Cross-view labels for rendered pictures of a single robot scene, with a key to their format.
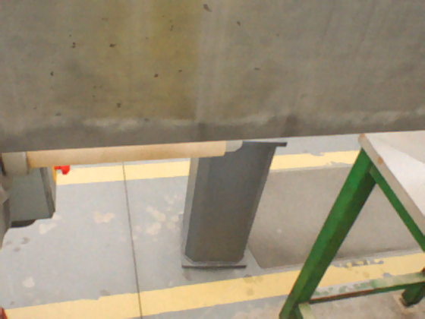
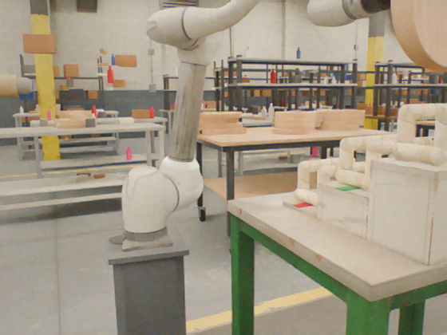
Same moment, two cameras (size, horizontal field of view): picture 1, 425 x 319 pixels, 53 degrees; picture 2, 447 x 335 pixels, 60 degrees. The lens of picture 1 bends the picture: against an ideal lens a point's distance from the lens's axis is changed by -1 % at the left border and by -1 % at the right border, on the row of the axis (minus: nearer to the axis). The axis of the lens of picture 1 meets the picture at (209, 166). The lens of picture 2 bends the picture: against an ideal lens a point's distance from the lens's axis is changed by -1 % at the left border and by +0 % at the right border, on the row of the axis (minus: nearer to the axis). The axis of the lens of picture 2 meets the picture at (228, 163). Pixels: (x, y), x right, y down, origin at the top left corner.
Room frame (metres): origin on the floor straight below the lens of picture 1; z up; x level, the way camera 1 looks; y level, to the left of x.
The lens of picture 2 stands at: (-0.27, -0.27, 1.23)
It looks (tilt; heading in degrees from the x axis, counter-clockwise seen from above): 10 degrees down; 356
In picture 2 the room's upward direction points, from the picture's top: 1 degrees counter-clockwise
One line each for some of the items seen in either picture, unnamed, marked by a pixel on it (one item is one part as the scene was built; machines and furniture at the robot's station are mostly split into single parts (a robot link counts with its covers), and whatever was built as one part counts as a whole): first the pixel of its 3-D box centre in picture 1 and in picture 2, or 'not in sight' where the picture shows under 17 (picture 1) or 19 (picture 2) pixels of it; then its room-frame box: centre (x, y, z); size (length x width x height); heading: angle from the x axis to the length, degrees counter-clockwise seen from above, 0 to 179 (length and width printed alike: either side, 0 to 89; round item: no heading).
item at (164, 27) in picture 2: not in sight; (171, 27); (1.12, -0.18, 1.46); 0.18 x 0.14 x 0.13; 55
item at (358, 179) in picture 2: not in sight; (354, 179); (0.58, -0.62, 1.04); 0.11 x 0.03 x 0.03; 23
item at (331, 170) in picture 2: not in sight; (348, 169); (0.73, -0.66, 1.04); 0.20 x 0.03 x 0.03; 112
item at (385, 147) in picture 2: not in sight; (401, 146); (0.58, -0.72, 1.12); 0.20 x 0.03 x 0.03; 112
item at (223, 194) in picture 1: (222, 186); (150, 325); (1.15, -0.06, 0.35); 0.28 x 0.28 x 0.70; 12
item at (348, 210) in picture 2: not in sight; (382, 201); (0.62, -0.71, 0.98); 0.27 x 0.16 x 0.09; 113
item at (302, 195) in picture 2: not in sight; (309, 197); (0.73, -0.56, 0.96); 0.11 x 0.03 x 0.03; 23
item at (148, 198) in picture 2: not in sight; (146, 196); (1.16, -0.07, 0.87); 0.18 x 0.16 x 0.22; 145
